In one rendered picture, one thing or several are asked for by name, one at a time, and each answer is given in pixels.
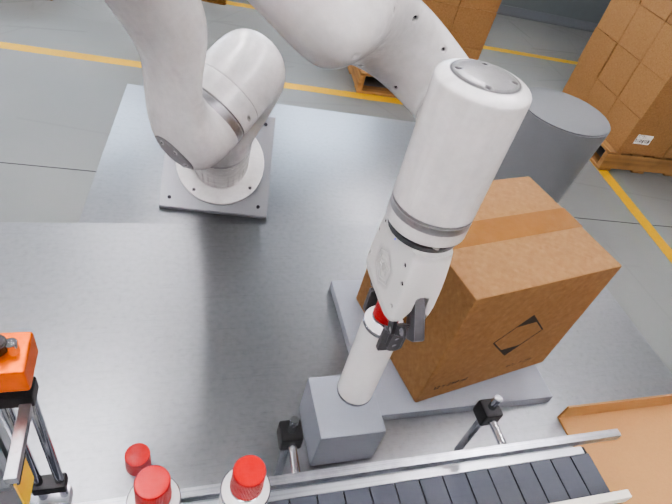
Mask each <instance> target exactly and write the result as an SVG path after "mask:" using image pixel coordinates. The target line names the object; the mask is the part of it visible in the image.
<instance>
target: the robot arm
mask: <svg viewBox="0 0 672 504"><path fill-rule="evenodd" d="M104 1H105V2H106V4H107V5H108V7H109V8H110V9H111V11H112V12H113V13H114V15H115V16H116V18H117V19H118V20H119V22H120V23H121V25H122V26H123V27H124V29H125V30H126V32H127V33H128V35H129V36H130V38H131V40H132V41H133V43H134V45H135V47H136V49H137V51H138V53H139V56H140V61H141V67H142V74H143V83H144V92H145V101H146V108H147V114H148V118H149V122H150V126H151V129H152V131H153V134H154V136H155V138H156V140H157V142H158V145H159V146H160V147H161V148H162V149H163V150H164V152H165V153H166V154H167V155H168V156H169V157H170V158H171V159H173V160H174V161H175V162H176V169H177V172H178V175H179V178H180V180H181V182H182V184H183V185H184V186H185V188H186V189H187V190H188V191H189V192H190V193H191V194H192V195H193V196H195V197H196V198H198V199H200V200H201V201H204V202H206V203H210V204H214V205H228V204H233V203H236V202H239V201H241V200H243V199H245V198H246V197H248V196H249V195H250V194H251V193H252V192H253V191H254V190H255V189H256V188H257V186H258V184H259V183H260V180H261V178H262V175H263V171H264V156H263V152H262V149H261V146H260V144H259V142H258V141H257V139H256V138H255V137H256V135H257V134H258V132H259V131H260V129H261V128H262V126H263V125H264V123H265V122H266V120H267V118H268V117H269V115H270V114H271V112H272V110H273V108H274V107H275V105H276V103H277V102H278V100H279V98H280V96H281V93H282V91H283V87H284V83H285V66H284V61H283V58H282V56H281V54H280V52H279V50H278V49H277V47H276V46H275V45H274V44H273V43H272V40H270V39H268V38H267V37H266V36H264V35H263V34H261V33H259V32H257V31H254V30H251V29H236V30H233V31H231V32H229V33H227V34H225V35H224V36H222V37H221V38H220V39H219V40H217V41H216V42H215V43H214V44H213V45H212V46H211V47H210V48H209V49H208V50H207V40H208V31H207V21H206V16H205V11H204V8H203V4H202V1H201V0H104ZM247 1H248V2H249V3H250V4H251V5H252V6H253V7H254V8H255V9H256V10H257V11H258V12H259V13H260V14H261V15H262V16H263V18H264V19H265V20H266V21H267V22H268V23H269V24H270V25H271V26H272V27H273V28H274V29H275V30H276V31H277V32H278V33H279V34H280V35H281V36H282V37H283V38H284V39H285V40H286V42H287V43H288V44H289V45H290V46H292V47H293V48H294V49H295V50H296V51H297V52H298V53H299V54H300V55H301V56H302V57H304V58H305V59H306V60H308V61H309V62H310V63H312V64H314V65H315V66H317V67H320V68H323V69H340V68H344V67H347V66H349V65H353V66H355V67H358V68H360V69H362V70H364V71H365V72H367V73H368V74H370V75H371V76H373V77H374V78H375V79H377V80H378V81H379V82H380V83H382V84H383V85H384V86H385V87H386V88H387V89H388V90H389V91H390V92H391V93H392V94H393V95H395V97H396V98H397V99H398V100H399V101H400V102H401V103H402V104H403V105H404V106H405V107H406V108H407V109H408V110H409V111H410V113H411V114H412V115H413V117H414V118H415V120H416V123H415V127H414V130H413V133H412V136H411V139H410V142H409V145H408V147H407V150H406V153H405V156H404V159H403V162H402V165H401V168H400V171H399V174H398V177H397V179H396V182H395V185H394V188H393V191H392V194H391V197H390V200H389V203H388V206H387V210H386V214H385V216H384V218H383V220H382V222H381V224H380V226H379V228H378V230H377V232H376V235H375V237H374V240H373V242H372V244H371V247H370V250H369V252H368V255H367V259H366V265H367V270H368V273H369V276H370V284H371V286H372V287H370V288H369V291H368V294H367V296H366V299H365V302H364V305H363V309H364V311H366V310H367V309H368V308H369V307H371V306H374V305H376V303H377V300H378V301H379V304H380V306H381V309H382V311H383V313H384V315H385V316H386V318H387V319H388V320H389V322H388V326H385V327H383V330H382V332H381V334H380V337H379V339H378V341H377V344H376V348H377V350H378V351H382V350H388V351H395V350H398V349H400V348H401V347H402V346H403V343H404V341H405V339H407V340H409V341H411V342H422V341H424V338H425V318H426V317H427V316H428V315H429V313H430V312H431V310H432V308H433V307H434V305H435V303H436V300H437V298H438V296H439V294H440V291H441V289H442V286H443V283H444V281H445V278H446V275H447V272H448V269H449V266H450V262H451V258H452V255H453V247H455V245H457V244H459V243H460V242H462V240H463V239H464V238H465V236H466V234H467V232H468V230H469V228H470V226H471V224H472V222H473V219H474V217H475V215H476V213H477V211H478V209H479V207H480V205H481V203H482V201H483V199H484V197H485V195H486V193H487V191H488V189H489V187H490V185H491V183H492V181H493V179H494V177H495V175H496V173H497V171H498V169H499V167H500V165H501V163H502V161H503V159H504V157H505V155H506V153H507V151H508V149H509V147H510V145H511V143H512V141H513V139H514V137H515V135H516V133H517V131H518V129H519V127H520V125H521V123H522V121H523V119H524V117H525V115H526V113H527V111H528V109H529V107H530V105H531V102H532V94H531V92H530V90H529V88H528V87H527V86H526V84H525V83H524V82H523V81H521V80H520V79H519V78H518V77H516V76H515V75H513V74H512V73H510V72H508V71H506V70H504V69H502V68H500V67H498V66H495V65H493V64H490V63H487V62H483V61H479V60H474V59H469V58H468V56H467V55H466V54H465V52H464V51H463V49H462V48H461V47H460V45H459V44H458V43H457V41H456V40H455V39H454V37H453V36H452V35H451V33H450V32H449V31H448V29H447V28H446V27H445V26H444V24H443V23H442V22H441V21H440V19H439V18H438V17H437V16H436V15H435V14H434V13H433V11H432V10H431V9H430V8H429V7H428V6H427V5H426V4H425V3H424V2H423V1H422V0H247ZM404 317H407V320H406V323H398V321H400V320H402V319H403V318H404Z"/></svg>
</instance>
